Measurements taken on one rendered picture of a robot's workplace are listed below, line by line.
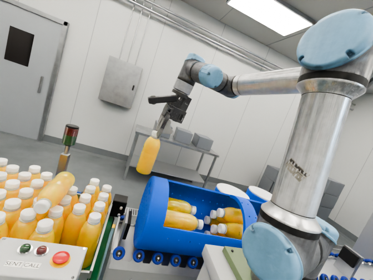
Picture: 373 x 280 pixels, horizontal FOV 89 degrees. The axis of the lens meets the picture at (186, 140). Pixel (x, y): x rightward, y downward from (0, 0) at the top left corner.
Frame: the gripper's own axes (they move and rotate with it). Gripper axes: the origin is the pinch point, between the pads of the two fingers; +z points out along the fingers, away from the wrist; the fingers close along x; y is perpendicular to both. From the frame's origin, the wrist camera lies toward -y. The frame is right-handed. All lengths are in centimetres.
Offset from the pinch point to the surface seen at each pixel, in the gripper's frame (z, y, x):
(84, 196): 31.6, -17.6, -8.9
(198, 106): -5, 140, 319
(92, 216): 30.1, -13.0, -20.3
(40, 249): 28, -23, -37
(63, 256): 27, -18, -39
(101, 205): 30.5, -11.0, -13.7
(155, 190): 16.3, 4.4, -17.5
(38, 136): 174, -124, 319
